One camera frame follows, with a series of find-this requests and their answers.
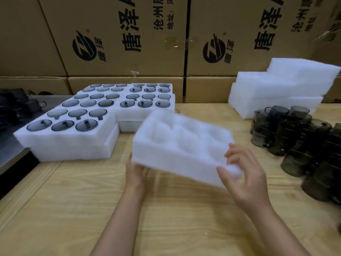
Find person's right hand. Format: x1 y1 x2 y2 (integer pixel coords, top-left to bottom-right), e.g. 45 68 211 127
216 143 273 211

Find person's left hand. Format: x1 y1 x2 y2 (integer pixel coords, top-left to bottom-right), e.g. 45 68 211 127
125 160 151 192

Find white grooved foam tray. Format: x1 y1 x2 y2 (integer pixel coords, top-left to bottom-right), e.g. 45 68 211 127
113 92 176 122
128 83 174 95
132 109 242 188
53 92 126 115
13 107 119 147
77 83 131 95
117 120 144 132
29 125 120 162

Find pile of smoky glass mugs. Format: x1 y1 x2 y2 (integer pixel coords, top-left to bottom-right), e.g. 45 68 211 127
250 105 341 204

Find stack of white foam trays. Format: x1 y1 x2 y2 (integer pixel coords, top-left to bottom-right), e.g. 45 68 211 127
228 58 341 120

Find dark mugs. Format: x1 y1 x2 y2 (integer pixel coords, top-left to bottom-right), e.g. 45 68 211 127
0 89 47 131

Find person's left forearm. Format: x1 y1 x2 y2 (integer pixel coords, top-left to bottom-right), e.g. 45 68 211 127
90 183 150 256

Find stainless steel table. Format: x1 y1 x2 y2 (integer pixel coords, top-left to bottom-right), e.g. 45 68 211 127
0 94 74 174

